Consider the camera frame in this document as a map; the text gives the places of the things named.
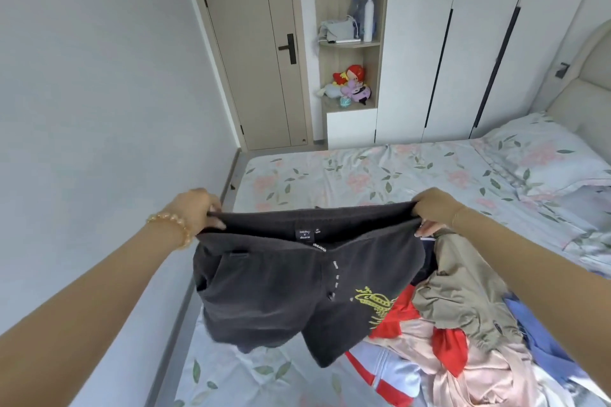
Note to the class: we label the person's right hand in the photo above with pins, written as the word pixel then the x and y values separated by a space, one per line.
pixel 437 209

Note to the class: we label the person's left hand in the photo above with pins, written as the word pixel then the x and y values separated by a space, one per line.
pixel 191 209

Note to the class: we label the person's right fingers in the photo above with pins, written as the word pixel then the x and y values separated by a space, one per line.
pixel 426 229

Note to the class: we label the person's left thumb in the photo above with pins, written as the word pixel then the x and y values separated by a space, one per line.
pixel 215 221

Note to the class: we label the dark grey shorts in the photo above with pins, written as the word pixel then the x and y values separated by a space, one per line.
pixel 305 278

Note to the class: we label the person's left forearm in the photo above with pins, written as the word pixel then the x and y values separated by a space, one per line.
pixel 81 316

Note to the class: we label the person's right forearm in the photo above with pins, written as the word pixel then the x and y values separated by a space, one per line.
pixel 534 273

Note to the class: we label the khaki garment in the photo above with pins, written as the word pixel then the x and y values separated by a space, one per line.
pixel 463 287

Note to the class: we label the floral bed sheet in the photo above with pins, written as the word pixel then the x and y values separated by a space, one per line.
pixel 372 173

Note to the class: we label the floral pillow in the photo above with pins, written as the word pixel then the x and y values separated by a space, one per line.
pixel 539 154

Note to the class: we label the pink garment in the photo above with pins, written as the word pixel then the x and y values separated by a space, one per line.
pixel 458 368

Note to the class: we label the white and red garment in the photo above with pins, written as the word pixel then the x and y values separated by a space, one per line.
pixel 382 373

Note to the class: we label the small teal cup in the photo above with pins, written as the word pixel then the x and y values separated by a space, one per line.
pixel 345 101

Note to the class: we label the purple plush toy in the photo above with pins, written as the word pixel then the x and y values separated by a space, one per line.
pixel 355 92

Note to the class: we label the blue garment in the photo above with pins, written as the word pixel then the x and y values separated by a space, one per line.
pixel 544 340

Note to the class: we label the red plush toy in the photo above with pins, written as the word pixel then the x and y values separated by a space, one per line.
pixel 350 74

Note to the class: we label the beige wooden door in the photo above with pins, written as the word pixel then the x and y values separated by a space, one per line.
pixel 253 44

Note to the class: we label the white wardrobe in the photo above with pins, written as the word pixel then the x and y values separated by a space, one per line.
pixel 482 39

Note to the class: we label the beige padded headboard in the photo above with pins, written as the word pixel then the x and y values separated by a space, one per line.
pixel 580 96

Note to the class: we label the wooden open shelf unit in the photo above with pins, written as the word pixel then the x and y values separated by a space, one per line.
pixel 351 39

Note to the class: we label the grey pouch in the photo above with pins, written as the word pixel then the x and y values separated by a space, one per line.
pixel 339 31

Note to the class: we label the white bottle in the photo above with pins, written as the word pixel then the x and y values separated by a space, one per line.
pixel 368 20

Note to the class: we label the translucent blue bottle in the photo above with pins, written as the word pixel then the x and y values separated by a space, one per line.
pixel 355 8

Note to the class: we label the black wall hook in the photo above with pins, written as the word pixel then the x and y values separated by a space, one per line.
pixel 562 70

